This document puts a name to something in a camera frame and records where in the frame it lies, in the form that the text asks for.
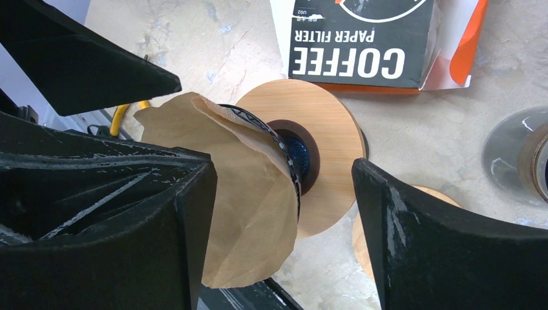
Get coffee paper filter box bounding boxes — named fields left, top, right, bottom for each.
left=271, top=0, right=489, bottom=94

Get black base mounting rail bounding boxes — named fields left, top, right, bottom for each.
left=197, top=278, right=303, bottom=310

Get glass carafe with collar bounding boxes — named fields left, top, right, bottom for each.
left=482, top=106, right=547, bottom=207

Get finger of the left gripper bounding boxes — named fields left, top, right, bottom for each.
left=1, top=1, right=182, bottom=116
left=1, top=113, right=211, bottom=246

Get wooden ring dripper holder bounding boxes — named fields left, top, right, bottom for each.
left=352, top=185, right=462, bottom=280

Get yellow handled pliers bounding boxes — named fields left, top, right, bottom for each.
left=109, top=100, right=150, bottom=138

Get wooden dripper stand black base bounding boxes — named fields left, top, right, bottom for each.
left=237, top=79, right=366, bottom=238

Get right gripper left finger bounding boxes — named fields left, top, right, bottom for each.
left=1, top=162, right=217, bottom=309

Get brown paper coffee filter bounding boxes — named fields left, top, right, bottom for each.
left=134, top=92, right=298, bottom=288

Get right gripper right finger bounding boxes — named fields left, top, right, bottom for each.
left=352, top=158, right=547, bottom=309

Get blue ribbed dripper cone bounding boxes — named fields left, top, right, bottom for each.
left=220, top=104, right=310, bottom=218

